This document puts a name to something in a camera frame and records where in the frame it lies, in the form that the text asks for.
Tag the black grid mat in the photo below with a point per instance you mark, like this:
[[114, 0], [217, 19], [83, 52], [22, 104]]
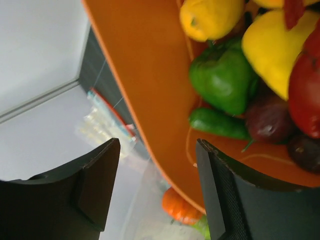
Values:
[[96, 73]]

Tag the orange zipper clear bag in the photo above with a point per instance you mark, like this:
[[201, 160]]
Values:
[[147, 220]]

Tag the small green chili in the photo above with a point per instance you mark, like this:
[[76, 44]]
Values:
[[220, 124]]

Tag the yellow orange fruit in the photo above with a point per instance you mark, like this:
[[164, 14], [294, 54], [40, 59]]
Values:
[[203, 20]]

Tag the small orange pumpkin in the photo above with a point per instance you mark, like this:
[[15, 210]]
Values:
[[179, 209]]

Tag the green bell pepper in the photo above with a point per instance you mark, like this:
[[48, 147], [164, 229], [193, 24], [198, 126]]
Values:
[[223, 77]]

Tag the orange plastic basket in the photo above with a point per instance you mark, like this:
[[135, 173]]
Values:
[[149, 56]]

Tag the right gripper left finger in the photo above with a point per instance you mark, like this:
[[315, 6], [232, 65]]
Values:
[[69, 202]]

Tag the green apple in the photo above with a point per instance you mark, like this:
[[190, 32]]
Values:
[[202, 226]]

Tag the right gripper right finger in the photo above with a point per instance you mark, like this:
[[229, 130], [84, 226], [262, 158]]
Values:
[[244, 204]]

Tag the red bell pepper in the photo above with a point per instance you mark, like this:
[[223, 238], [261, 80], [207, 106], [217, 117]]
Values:
[[304, 87]]

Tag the dark purple plum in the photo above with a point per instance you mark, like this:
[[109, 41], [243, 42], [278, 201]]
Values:
[[268, 120]]

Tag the dark red plum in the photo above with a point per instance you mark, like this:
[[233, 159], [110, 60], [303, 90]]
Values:
[[305, 152]]

